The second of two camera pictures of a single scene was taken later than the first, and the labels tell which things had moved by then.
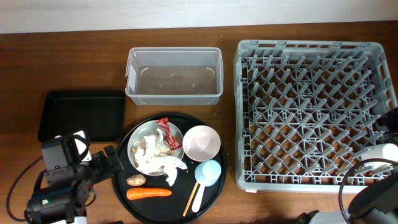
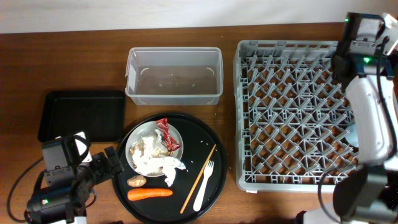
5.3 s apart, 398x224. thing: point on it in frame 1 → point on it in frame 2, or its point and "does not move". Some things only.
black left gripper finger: [115, 162] does not move
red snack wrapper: [173, 141] does not move
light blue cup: [208, 173] → [352, 136]
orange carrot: [135, 193] does not move
